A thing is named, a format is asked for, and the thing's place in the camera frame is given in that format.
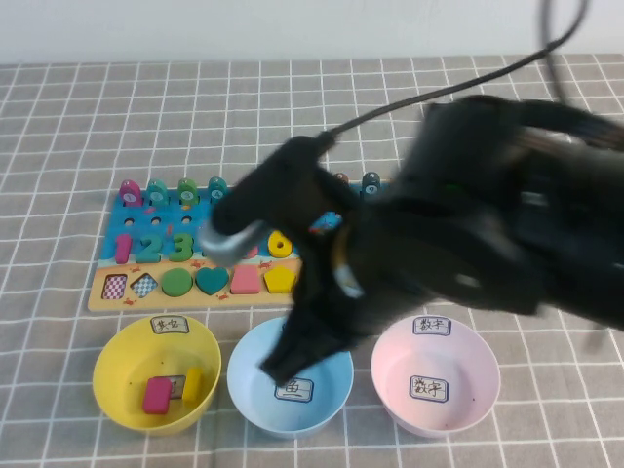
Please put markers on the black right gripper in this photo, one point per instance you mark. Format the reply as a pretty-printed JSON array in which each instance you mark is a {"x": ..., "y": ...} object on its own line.
[{"x": 370, "y": 292}]

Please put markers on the yellow wooden equals sign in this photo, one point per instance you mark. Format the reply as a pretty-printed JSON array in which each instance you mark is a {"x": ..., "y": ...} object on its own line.
[{"x": 193, "y": 385}]

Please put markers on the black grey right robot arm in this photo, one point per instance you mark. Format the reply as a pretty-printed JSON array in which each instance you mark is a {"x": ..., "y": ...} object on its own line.
[{"x": 487, "y": 195}]

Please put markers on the light blue plastic bowl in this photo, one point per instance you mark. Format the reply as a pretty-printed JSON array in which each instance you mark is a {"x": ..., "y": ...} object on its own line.
[{"x": 253, "y": 390}]

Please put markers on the pink plastic bowl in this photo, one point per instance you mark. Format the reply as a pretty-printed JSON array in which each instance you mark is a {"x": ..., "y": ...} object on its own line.
[{"x": 468, "y": 370}]

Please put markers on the yellow plastic bowl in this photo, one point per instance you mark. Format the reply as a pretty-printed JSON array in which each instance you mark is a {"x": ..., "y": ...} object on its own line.
[{"x": 122, "y": 361}]

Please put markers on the wooden sea-themed puzzle board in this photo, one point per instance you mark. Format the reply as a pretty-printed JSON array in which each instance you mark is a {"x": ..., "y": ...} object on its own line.
[{"x": 146, "y": 222}]

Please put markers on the white label reading 鱼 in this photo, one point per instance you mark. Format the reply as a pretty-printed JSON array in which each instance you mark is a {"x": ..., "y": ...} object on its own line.
[{"x": 294, "y": 391}]

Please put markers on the yellow wooden pentagon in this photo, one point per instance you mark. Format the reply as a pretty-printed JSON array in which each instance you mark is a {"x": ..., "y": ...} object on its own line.
[{"x": 279, "y": 280}]

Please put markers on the pink wooden trapezoid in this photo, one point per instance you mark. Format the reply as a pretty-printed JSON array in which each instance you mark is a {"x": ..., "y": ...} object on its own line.
[{"x": 245, "y": 282}]

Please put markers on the yellow wooden number six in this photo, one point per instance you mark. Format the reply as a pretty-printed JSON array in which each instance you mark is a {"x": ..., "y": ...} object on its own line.
[{"x": 274, "y": 248}]

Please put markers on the pink wooden number five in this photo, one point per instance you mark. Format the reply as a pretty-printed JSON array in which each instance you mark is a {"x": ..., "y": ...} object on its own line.
[{"x": 252, "y": 252}]

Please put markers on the white label reading 数字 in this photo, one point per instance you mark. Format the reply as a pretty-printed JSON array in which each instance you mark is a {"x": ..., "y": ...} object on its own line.
[
  {"x": 431, "y": 325},
  {"x": 429, "y": 387}
]

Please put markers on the teal wooden heart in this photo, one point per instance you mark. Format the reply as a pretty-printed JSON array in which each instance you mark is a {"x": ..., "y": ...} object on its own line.
[{"x": 212, "y": 280}]

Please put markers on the white label reading 其它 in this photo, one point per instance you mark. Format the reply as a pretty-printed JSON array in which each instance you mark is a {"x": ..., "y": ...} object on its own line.
[
  {"x": 170, "y": 325},
  {"x": 178, "y": 387}
]

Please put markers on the green wooden circle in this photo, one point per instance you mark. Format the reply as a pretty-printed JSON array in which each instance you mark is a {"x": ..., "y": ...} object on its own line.
[{"x": 177, "y": 283}]

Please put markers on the pink wooden rectangle block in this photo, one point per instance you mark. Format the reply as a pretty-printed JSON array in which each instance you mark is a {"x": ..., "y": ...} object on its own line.
[{"x": 157, "y": 396}]

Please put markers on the green wooden number three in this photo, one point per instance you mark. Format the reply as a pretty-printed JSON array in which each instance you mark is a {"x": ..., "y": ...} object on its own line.
[{"x": 184, "y": 248}]

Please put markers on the dark blue fish numbered nine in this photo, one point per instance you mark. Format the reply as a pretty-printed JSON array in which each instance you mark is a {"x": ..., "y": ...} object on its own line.
[{"x": 371, "y": 186}]

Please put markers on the brown fish numbered eight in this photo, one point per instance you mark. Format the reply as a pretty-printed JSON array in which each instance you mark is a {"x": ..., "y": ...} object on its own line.
[{"x": 341, "y": 177}]

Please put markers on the teal wooden number two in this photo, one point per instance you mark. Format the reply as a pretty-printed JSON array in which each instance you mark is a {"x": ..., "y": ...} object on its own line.
[{"x": 152, "y": 257}]

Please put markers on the teal fish numbered four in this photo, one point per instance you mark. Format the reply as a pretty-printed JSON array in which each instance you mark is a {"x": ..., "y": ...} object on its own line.
[{"x": 217, "y": 187}]

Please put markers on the green fish numbered three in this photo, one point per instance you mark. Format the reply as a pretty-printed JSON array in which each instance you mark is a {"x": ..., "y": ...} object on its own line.
[{"x": 187, "y": 192}]

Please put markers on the magenta wooden number one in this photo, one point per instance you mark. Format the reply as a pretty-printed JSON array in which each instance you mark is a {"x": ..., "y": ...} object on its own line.
[{"x": 124, "y": 249}]

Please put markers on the teal fish numbered two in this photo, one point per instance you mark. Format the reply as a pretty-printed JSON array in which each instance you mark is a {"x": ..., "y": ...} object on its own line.
[{"x": 157, "y": 193}]

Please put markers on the purple fish numbered one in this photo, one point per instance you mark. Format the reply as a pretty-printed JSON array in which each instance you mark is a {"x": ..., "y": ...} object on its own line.
[{"x": 130, "y": 194}]

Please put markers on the grey checkered tablecloth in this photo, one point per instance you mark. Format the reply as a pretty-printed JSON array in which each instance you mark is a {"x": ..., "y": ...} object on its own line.
[{"x": 49, "y": 146}]

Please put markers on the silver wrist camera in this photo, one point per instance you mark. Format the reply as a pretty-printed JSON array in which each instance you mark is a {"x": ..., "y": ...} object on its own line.
[{"x": 229, "y": 248}]

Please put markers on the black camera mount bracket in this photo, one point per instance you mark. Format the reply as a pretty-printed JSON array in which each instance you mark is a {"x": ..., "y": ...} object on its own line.
[{"x": 283, "y": 185}]

